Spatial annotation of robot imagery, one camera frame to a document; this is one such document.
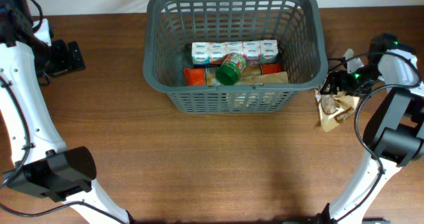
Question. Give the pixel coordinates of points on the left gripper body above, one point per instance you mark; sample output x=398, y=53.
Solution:
x=61, y=61

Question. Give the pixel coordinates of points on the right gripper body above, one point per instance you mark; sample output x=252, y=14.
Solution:
x=352, y=82

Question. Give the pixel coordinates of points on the brown snack bag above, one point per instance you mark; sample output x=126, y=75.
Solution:
x=335, y=109

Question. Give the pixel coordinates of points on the clear bag of bread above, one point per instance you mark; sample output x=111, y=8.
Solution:
x=274, y=78

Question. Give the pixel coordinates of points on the tissue pack multipack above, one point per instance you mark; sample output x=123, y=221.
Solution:
x=212, y=54

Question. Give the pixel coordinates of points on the green lid jar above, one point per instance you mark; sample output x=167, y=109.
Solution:
x=230, y=71

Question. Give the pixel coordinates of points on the grey plastic basket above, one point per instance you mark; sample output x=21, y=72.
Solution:
x=186, y=40

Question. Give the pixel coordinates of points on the orange cracker package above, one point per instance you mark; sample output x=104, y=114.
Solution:
x=206, y=76

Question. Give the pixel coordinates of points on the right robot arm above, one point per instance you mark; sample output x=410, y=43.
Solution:
x=393, y=137

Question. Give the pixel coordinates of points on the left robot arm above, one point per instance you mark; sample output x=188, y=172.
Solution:
x=44, y=167

